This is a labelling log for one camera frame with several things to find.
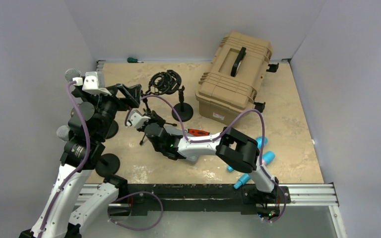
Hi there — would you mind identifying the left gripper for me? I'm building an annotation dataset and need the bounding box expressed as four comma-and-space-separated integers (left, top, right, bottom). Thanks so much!
91, 83, 140, 140

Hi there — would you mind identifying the black mic stand rear left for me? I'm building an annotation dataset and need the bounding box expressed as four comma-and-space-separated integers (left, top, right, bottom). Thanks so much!
106, 120, 119, 139

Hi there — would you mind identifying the silver microphone front left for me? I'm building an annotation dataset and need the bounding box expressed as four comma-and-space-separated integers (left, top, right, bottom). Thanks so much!
56, 125, 70, 141

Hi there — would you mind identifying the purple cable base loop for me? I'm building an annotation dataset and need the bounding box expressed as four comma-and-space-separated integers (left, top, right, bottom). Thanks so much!
108, 191, 164, 231

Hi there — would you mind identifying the black mic stand front left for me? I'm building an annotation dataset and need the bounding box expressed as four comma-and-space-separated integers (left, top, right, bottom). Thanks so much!
95, 153, 121, 178

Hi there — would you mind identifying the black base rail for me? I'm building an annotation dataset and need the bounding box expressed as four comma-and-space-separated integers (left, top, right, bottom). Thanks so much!
113, 184, 291, 218

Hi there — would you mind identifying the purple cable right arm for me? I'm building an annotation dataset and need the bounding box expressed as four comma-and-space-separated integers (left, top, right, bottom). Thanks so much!
125, 94, 288, 223

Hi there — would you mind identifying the red-handled adjustable wrench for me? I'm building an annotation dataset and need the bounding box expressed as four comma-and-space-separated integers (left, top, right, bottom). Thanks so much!
187, 128, 210, 136

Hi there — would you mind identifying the grey plastic case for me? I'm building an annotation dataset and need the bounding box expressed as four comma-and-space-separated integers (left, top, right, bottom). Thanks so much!
186, 156, 199, 164

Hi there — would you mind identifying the blue microphone with pink band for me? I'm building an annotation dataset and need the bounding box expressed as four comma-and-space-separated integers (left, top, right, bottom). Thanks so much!
233, 151, 275, 189

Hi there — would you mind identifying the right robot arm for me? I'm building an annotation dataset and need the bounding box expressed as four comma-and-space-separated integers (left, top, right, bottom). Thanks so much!
127, 111, 279, 202

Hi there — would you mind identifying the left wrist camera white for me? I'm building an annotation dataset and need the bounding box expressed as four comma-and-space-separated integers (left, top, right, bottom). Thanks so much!
72, 71, 112, 96

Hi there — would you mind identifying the tan plastic tool case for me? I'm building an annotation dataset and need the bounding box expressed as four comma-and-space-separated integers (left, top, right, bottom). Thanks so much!
195, 32, 279, 125

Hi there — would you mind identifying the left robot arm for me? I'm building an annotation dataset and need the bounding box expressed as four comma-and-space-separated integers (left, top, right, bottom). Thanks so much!
20, 82, 141, 238

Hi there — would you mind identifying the black microphone silver grille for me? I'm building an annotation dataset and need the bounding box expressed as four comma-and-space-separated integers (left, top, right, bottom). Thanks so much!
64, 68, 83, 98

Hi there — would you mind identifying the black round-base shock mount stand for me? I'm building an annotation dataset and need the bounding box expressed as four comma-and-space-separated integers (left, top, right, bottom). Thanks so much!
160, 69, 193, 122

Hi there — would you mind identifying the green-handled screwdriver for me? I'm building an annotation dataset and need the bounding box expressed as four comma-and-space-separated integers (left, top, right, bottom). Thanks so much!
127, 57, 143, 63

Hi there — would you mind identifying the black mic stand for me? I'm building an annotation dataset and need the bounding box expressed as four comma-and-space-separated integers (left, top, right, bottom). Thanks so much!
106, 120, 119, 139
95, 153, 121, 178

